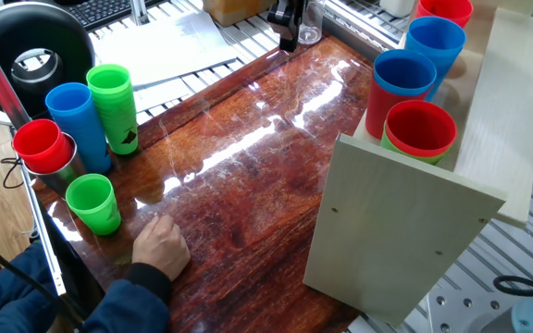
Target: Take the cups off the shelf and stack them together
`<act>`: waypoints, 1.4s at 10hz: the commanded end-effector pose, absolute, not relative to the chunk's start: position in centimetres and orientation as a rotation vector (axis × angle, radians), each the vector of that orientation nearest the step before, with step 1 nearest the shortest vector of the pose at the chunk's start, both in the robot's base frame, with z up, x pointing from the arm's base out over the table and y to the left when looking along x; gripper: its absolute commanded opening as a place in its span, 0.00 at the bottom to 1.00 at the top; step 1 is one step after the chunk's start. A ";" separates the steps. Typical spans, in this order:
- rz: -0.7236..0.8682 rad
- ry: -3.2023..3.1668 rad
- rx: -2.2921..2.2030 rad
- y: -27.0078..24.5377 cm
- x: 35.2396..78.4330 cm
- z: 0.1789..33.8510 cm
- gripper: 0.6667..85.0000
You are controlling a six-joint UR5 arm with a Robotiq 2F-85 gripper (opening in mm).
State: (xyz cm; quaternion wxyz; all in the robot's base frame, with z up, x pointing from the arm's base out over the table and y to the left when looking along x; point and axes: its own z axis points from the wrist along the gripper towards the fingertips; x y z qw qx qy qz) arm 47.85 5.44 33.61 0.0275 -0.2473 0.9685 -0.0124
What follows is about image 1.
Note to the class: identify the brown cardboard box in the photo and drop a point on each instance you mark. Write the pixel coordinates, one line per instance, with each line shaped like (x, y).
(234, 11)

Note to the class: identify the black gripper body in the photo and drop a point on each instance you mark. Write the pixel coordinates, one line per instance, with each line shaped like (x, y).
(292, 2)

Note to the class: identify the clear glass mug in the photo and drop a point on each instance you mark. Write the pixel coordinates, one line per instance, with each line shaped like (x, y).
(313, 28)

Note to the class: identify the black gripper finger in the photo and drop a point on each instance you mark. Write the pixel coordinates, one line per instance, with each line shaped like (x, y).
(282, 18)
(299, 18)

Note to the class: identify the silver metal pole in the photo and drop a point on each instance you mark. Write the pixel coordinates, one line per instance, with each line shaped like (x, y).
(139, 11)

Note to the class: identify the right forearm blue sleeve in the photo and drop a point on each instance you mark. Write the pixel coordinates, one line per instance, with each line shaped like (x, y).
(132, 305)

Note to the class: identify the metal base plate with holes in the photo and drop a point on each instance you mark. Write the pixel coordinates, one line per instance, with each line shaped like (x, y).
(451, 310)

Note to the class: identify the green plastic cup stack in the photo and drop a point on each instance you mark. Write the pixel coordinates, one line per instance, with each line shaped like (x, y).
(118, 120)

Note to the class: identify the black computer keyboard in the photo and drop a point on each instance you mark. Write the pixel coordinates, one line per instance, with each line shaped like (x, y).
(104, 11)

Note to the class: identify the white paper sheet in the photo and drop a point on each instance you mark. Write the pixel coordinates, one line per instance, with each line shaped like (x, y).
(169, 46)

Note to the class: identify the person's right hand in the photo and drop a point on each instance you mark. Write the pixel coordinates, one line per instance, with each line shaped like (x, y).
(160, 247)

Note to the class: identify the blue plastic cup stack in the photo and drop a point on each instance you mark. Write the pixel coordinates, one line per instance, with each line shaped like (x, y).
(86, 134)

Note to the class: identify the white wooden shelf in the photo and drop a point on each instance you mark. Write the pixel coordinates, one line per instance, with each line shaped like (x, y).
(387, 222)

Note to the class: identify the shiny metal cup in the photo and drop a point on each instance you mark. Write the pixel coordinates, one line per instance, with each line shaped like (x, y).
(70, 173)

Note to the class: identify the red plastic cup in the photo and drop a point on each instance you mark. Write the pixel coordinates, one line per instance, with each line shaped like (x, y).
(419, 129)
(461, 18)
(42, 145)
(382, 111)

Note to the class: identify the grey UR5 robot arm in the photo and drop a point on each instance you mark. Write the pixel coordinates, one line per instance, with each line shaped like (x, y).
(530, 314)

